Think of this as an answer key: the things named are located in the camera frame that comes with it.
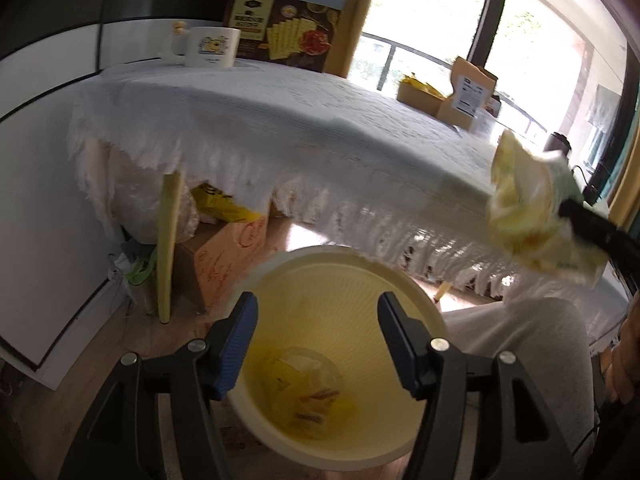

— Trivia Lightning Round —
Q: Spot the stainless steel tumbler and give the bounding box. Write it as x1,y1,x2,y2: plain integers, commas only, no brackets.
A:
544,132,572,158

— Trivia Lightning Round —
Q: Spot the person's right hand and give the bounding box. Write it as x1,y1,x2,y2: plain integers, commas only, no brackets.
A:
605,292,640,404

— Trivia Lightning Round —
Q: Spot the white lace tablecloth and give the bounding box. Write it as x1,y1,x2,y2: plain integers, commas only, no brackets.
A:
68,62,628,344

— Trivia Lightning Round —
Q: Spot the yellow plastic bag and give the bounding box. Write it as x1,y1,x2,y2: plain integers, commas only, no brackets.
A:
262,348,352,439

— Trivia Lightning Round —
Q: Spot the cream plastic trash bin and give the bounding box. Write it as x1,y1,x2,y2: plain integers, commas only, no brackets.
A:
228,246,448,471

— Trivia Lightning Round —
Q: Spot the yellow curtain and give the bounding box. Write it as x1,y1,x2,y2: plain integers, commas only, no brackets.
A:
323,0,371,78

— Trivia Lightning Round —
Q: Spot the brown biscuit box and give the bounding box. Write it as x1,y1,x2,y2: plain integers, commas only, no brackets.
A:
224,0,346,73

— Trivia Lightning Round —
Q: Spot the kraft paper pouch with label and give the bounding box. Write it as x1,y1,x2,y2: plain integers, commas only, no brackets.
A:
436,56,498,130

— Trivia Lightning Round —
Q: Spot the white cartoon mug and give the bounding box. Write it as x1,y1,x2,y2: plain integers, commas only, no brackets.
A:
160,21,241,70

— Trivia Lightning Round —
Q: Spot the orange cardboard box under table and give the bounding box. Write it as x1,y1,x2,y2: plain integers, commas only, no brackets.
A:
172,216,268,310

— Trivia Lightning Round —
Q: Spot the small cardboard box yellow bag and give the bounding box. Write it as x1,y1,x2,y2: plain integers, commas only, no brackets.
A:
397,75,445,117

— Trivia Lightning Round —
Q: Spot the yellow table leg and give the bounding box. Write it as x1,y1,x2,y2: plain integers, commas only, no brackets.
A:
157,171,183,324

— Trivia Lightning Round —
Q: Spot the person's grey trouser leg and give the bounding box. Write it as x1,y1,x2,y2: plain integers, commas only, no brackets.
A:
442,298,597,470

